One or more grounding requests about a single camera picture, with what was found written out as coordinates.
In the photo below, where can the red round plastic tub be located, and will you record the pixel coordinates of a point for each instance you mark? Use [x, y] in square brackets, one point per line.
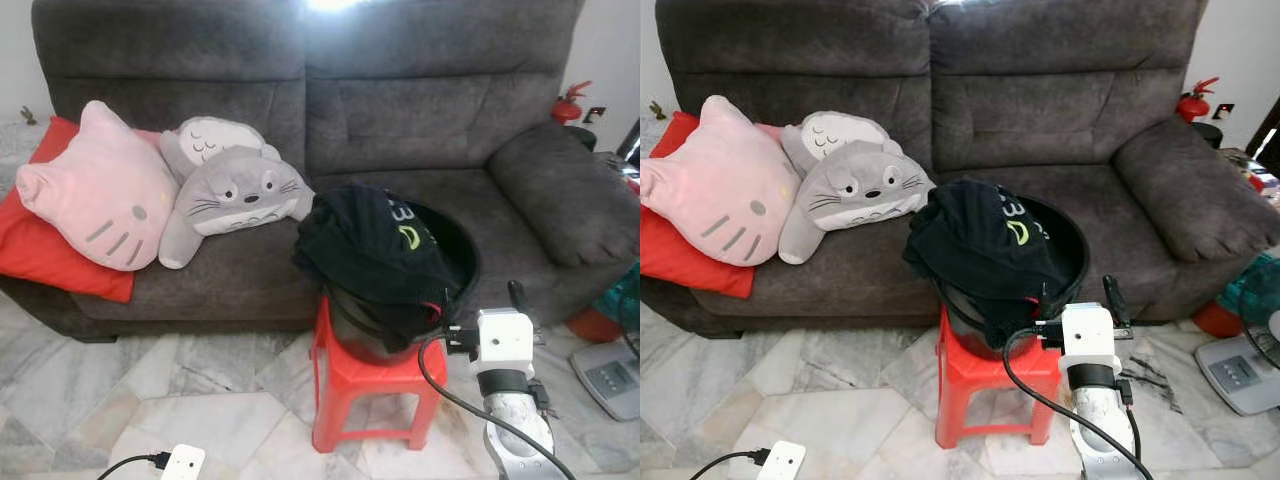
[1215, 320]
[590, 328]

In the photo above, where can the lace covered side table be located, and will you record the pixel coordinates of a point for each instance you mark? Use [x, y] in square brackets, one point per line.
[15, 150]
[650, 135]

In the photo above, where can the teal plastic crate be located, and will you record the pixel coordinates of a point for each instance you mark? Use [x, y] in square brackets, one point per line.
[1245, 290]
[622, 300]

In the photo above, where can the grey totoro plush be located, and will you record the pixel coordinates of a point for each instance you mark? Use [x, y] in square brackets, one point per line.
[240, 185]
[860, 180]

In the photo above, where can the red plastic stool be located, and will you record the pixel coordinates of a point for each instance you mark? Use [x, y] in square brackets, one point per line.
[375, 385]
[995, 385]

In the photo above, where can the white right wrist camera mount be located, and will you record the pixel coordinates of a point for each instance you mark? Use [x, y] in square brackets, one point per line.
[503, 340]
[1090, 335]

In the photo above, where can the red fire extinguisher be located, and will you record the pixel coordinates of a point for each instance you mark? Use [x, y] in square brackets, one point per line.
[567, 108]
[1192, 105]

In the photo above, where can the pink cat plush pillow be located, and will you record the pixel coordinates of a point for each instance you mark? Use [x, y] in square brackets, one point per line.
[95, 190]
[720, 185]

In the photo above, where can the black round laundry basket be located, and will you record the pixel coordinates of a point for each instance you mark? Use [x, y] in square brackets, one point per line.
[968, 330]
[355, 330]

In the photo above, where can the red cushion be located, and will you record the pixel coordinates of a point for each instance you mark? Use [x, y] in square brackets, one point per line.
[45, 255]
[665, 260]

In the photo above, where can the small black picture frame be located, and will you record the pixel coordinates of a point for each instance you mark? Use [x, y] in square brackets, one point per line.
[1223, 111]
[595, 114]

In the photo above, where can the small gold figurine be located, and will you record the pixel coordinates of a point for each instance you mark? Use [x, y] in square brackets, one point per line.
[28, 116]
[657, 110]

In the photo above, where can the pale sleeping totoro plush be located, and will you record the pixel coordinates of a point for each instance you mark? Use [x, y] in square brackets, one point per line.
[835, 130]
[215, 135]

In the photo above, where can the dark grey fabric sofa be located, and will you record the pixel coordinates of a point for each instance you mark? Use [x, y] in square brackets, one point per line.
[420, 110]
[1040, 110]

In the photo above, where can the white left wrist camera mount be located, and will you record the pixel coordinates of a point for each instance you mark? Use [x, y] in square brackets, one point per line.
[185, 463]
[783, 462]

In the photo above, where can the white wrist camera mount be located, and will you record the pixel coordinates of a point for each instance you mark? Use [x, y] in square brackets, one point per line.
[1090, 335]
[783, 462]
[503, 340]
[185, 463]

